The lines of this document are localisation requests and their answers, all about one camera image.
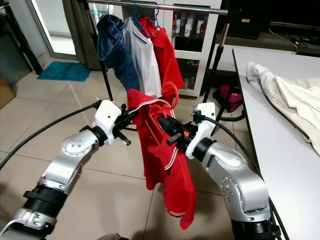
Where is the clothes rack metal rail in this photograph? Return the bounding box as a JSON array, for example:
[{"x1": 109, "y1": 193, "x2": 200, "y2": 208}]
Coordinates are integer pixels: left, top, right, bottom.
[{"x1": 75, "y1": 0, "x2": 236, "y2": 121}]

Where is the red plastic hanger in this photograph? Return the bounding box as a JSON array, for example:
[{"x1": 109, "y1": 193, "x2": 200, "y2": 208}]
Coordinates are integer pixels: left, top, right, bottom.
[{"x1": 152, "y1": 81, "x2": 181, "y2": 146}]

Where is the glass door white frame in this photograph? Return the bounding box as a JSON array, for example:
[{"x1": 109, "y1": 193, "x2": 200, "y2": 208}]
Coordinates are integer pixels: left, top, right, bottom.
[{"x1": 30, "y1": 0, "x2": 76, "y2": 57}]

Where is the blue wire hanger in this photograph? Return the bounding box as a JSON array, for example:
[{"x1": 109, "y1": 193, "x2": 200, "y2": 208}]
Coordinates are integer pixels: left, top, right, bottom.
[{"x1": 132, "y1": 0, "x2": 153, "y2": 41}]

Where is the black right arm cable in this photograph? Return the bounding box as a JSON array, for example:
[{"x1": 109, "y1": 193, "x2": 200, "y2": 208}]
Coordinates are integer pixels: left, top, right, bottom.
[{"x1": 202, "y1": 116, "x2": 291, "y2": 240}]

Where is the grey curtain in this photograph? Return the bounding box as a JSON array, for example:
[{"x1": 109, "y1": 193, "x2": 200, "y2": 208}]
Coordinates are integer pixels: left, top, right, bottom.
[{"x1": 62, "y1": 0, "x2": 103, "y2": 71}]

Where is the navy blue shirt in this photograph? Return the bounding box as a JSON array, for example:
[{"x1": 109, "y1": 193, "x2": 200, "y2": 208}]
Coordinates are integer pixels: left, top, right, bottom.
[{"x1": 96, "y1": 15, "x2": 141, "y2": 93}]

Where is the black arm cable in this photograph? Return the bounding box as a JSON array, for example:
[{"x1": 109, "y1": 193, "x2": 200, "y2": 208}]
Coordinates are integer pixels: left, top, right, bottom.
[
  {"x1": 0, "y1": 100, "x2": 103, "y2": 168},
  {"x1": 202, "y1": 116, "x2": 291, "y2": 240}
]

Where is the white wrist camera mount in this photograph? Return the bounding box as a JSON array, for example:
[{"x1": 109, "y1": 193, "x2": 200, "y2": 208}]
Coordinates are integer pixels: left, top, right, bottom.
[
  {"x1": 186, "y1": 102, "x2": 217, "y2": 158},
  {"x1": 94, "y1": 100, "x2": 123, "y2": 138}
]

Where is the red polo shirt white trim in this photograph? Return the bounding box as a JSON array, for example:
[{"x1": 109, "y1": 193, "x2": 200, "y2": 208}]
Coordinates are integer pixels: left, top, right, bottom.
[{"x1": 126, "y1": 89, "x2": 198, "y2": 218}]

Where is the teal rug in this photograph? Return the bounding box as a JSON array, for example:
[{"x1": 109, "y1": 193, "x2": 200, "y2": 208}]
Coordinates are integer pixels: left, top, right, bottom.
[{"x1": 37, "y1": 61, "x2": 92, "y2": 82}]

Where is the grey cabinet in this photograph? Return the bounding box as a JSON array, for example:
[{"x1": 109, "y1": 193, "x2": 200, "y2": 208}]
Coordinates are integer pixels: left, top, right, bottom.
[{"x1": 0, "y1": 5, "x2": 43, "y2": 86}]

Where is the cream garment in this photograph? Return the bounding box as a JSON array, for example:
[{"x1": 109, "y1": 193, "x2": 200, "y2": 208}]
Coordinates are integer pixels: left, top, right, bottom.
[{"x1": 246, "y1": 61, "x2": 320, "y2": 156}]

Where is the grey robot leg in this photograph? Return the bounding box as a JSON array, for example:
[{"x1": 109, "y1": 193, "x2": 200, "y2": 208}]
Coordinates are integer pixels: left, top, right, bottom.
[{"x1": 97, "y1": 232, "x2": 128, "y2": 240}]

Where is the magenta vacuum cleaner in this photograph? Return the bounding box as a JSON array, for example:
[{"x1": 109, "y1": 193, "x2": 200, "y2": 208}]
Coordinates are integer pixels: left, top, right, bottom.
[{"x1": 212, "y1": 82, "x2": 248, "y2": 123}]

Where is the printed cardboard box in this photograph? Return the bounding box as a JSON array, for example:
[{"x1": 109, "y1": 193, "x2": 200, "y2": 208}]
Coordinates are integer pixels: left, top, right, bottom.
[{"x1": 0, "y1": 77, "x2": 17, "y2": 108}]

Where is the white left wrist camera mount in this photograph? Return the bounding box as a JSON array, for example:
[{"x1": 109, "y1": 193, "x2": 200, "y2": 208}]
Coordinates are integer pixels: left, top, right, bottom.
[{"x1": 94, "y1": 100, "x2": 123, "y2": 138}]

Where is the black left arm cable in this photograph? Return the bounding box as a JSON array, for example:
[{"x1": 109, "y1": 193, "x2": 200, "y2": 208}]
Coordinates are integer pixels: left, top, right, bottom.
[{"x1": 0, "y1": 100, "x2": 103, "y2": 168}]

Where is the black speaker box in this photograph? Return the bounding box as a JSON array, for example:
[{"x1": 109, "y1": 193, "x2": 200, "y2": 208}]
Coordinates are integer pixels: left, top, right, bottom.
[{"x1": 230, "y1": 0, "x2": 271, "y2": 40}]

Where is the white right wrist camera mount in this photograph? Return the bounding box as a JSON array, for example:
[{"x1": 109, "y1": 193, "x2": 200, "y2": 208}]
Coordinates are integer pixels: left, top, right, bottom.
[{"x1": 186, "y1": 102, "x2": 217, "y2": 158}]

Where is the black television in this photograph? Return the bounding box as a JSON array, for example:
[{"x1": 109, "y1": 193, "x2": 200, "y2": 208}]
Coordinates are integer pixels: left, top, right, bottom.
[{"x1": 269, "y1": 0, "x2": 320, "y2": 31}]

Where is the purple wire hanger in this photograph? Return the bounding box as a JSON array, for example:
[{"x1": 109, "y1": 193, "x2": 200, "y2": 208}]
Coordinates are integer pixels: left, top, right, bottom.
[
  {"x1": 105, "y1": 0, "x2": 121, "y2": 36},
  {"x1": 152, "y1": 2, "x2": 163, "y2": 31}
]

